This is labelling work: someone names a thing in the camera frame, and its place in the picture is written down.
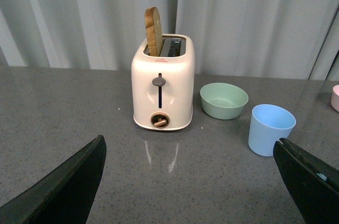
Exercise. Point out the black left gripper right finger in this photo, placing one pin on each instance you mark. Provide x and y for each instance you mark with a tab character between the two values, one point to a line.
311	182

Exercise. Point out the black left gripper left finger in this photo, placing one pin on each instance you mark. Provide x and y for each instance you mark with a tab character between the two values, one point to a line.
66	194

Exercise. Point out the light blue cup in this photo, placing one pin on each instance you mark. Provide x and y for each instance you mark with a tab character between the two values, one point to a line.
269	123

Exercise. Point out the pink bowl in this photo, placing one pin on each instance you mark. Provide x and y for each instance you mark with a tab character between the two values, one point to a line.
335	98

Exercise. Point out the green bowl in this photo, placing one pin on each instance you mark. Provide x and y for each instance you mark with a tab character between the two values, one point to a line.
223	101

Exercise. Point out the cream white toaster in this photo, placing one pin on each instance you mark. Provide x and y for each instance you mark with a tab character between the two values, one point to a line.
162	87

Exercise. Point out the toasted bread slice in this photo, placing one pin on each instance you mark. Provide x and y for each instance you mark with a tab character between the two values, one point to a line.
153	31

